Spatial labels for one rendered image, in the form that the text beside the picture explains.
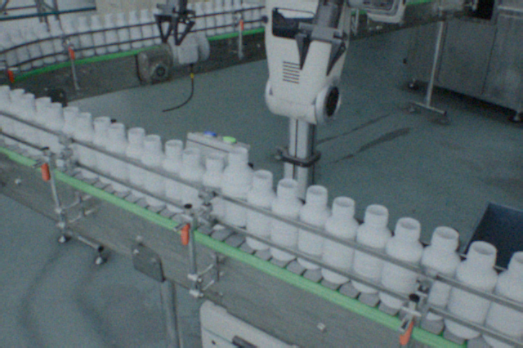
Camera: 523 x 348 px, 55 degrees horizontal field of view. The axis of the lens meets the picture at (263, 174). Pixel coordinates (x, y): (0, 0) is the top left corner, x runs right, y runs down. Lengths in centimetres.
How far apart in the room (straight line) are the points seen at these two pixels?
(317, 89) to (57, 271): 171
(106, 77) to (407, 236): 188
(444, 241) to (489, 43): 383
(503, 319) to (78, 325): 188
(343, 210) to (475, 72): 389
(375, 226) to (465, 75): 394
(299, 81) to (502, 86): 322
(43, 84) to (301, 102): 123
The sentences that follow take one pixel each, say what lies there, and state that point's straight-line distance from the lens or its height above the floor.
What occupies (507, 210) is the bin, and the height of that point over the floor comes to 94.
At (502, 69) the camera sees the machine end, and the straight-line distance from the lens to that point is 458.
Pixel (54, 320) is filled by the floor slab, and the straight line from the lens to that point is 246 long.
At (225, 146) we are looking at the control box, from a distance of 118.
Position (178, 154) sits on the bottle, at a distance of 109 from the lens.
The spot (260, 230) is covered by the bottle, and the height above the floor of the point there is 105.
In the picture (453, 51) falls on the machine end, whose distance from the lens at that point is 478.
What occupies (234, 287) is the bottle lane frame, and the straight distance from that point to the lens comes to 110.
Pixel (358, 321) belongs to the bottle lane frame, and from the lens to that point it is 95.
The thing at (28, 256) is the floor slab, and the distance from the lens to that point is 289.
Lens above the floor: 163
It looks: 29 degrees down
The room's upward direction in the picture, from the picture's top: straight up
